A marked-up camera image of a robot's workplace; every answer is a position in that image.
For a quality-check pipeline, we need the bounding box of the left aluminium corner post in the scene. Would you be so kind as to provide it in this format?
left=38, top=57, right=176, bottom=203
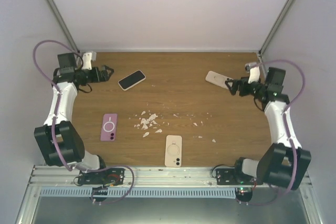
left=45, top=0, right=80, bottom=52

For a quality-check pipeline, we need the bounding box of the beige phone with ring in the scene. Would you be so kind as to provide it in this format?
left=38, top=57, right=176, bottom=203
left=164, top=135, right=182, bottom=168

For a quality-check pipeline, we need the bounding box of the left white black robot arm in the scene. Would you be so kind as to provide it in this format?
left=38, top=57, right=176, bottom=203
left=34, top=52, right=114, bottom=184

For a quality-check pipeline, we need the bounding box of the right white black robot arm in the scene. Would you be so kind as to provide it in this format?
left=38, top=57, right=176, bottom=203
left=225, top=67, right=311, bottom=191

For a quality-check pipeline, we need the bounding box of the grey slotted cable duct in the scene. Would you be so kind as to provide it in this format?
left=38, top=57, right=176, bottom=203
left=40, top=187, right=236, bottom=199

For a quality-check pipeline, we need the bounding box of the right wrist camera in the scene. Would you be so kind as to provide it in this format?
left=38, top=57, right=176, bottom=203
left=245, top=62, right=260, bottom=84

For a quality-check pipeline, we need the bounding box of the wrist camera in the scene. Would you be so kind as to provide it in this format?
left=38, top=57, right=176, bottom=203
left=82, top=51, right=97, bottom=70
left=245, top=62, right=260, bottom=84

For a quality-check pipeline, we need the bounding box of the purple phone in case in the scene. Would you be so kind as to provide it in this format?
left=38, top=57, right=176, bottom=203
left=100, top=113, right=118, bottom=142

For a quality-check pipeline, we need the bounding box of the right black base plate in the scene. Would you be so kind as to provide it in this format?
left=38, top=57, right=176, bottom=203
left=210, top=165, right=264, bottom=186

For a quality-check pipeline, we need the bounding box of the aluminium corner post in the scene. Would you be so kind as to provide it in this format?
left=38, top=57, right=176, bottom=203
left=257, top=0, right=296, bottom=59
left=45, top=0, right=80, bottom=52

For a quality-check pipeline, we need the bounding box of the aluminium rail frame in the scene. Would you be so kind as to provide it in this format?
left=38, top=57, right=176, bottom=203
left=28, top=166, right=218, bottom=188

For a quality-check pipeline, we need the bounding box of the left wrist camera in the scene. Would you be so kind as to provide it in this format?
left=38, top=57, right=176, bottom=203
left=82, top=51, right=97, bottom=70

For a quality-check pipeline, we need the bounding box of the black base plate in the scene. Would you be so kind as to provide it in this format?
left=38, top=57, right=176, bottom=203
left=210, top=165, right=264, bottom=186
left=73, top=168, right=125, bottom=187

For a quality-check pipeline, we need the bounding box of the right aluminium corner post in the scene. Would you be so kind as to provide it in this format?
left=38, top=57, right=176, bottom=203
left=257, top=0, right=296, bottom=59

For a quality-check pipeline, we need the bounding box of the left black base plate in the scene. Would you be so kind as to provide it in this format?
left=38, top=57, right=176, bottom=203
left=73, top=168, right=125, bottom=187

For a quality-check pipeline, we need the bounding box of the white phone face down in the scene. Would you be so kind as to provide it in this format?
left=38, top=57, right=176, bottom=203
left=205, top=71, right=229, bottom=90

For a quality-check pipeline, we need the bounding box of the white paint chip patch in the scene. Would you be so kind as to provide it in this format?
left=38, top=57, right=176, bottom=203
left=133, top=110, right=163, bottom=138

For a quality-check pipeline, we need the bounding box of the beige phone case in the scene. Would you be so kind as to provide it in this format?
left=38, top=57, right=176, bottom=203
left=118, top=70, right=146, bottom=92

